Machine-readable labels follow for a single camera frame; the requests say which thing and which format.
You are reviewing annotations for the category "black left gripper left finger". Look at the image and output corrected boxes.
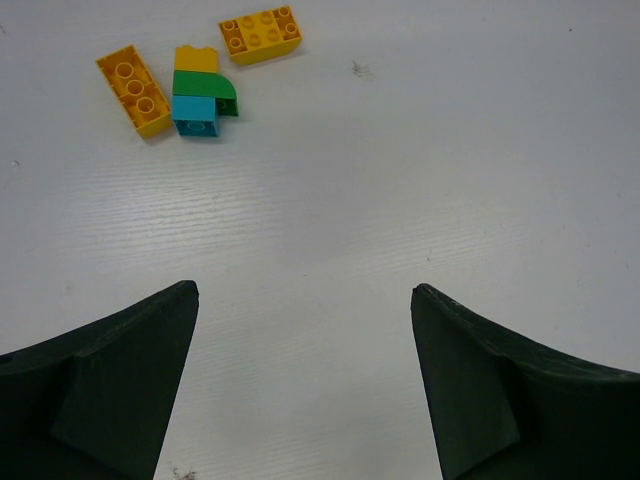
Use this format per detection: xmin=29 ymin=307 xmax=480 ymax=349
xmin=1 ymin=280 xmax=199 ymax=479

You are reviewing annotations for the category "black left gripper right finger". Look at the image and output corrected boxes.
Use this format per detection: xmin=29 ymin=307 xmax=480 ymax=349
xmin=411 ymin=284 xmax=639 ymax=479

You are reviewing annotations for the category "teal square lego brick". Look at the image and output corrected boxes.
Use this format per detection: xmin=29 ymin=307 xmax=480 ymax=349
xmin=171 ymin=95 xmax=220 ymax=137

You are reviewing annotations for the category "yellow long lego brick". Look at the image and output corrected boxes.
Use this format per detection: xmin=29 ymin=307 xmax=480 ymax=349
xmin=96 ymin=45 xmax=173 ymax=139

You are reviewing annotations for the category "small yellow lego brick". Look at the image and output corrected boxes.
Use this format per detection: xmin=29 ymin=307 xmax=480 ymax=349
xmin=174 ymin=45 xmax=218 ymax=73

